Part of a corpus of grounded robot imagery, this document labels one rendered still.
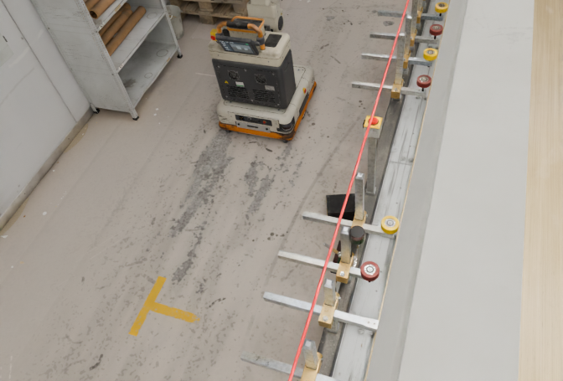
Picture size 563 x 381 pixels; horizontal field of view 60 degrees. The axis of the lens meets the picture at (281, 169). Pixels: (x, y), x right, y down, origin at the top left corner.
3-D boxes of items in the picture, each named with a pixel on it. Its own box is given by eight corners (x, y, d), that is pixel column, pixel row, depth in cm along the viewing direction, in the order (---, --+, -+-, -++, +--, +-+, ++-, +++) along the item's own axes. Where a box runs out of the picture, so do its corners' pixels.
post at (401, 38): (393, 100, 300) (398, 33, 263) (395, 96, 302) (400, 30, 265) (399, 100, 299) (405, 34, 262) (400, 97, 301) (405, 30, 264)
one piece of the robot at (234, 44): (267, 60, 333) (257, 43, 312) (220, 54, 344) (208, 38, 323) (271, 45, 335) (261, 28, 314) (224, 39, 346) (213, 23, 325)
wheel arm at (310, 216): (302, 220, 239) (302, 215, 236) (305, 214, 241) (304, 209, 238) (392, 239, 227) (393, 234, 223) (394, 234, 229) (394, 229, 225)
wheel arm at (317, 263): (278, 260, 224) (277, 254, 221) (281, 253, 226) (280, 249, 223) (373, 283, 211) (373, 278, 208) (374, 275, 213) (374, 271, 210)
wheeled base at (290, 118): (292, 144, 376) (289, 120, 357) (218, 131, 396) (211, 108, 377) (317, 87, 415) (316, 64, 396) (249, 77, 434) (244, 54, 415)
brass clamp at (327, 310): (317, 325, 192) (316, 320, 188) (326, 294, 200) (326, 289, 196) (333, 329, 190) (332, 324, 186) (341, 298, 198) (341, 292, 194)
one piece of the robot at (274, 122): (279, 128, 367) (277, 120, 361) (229, 120, 380) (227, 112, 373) (280, 126, 369) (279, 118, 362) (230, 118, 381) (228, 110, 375)
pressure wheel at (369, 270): (358, 286, 214) (358, 275, 205) (362, 270, 218) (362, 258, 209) (376, 291, 211) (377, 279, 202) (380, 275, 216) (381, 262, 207)
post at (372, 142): (365, 194, 256) (366, 135, 222) (367, 187, 259) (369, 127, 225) (374, 196, 255) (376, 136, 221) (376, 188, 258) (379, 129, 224)
